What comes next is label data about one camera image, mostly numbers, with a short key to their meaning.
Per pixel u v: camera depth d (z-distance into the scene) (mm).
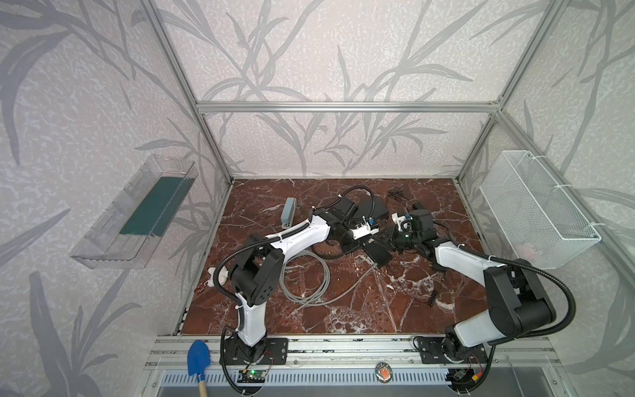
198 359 726
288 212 1019
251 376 716
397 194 1153
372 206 788
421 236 710
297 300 828
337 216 697
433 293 849
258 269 486
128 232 630
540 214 638
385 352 753
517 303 443
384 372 698
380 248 844
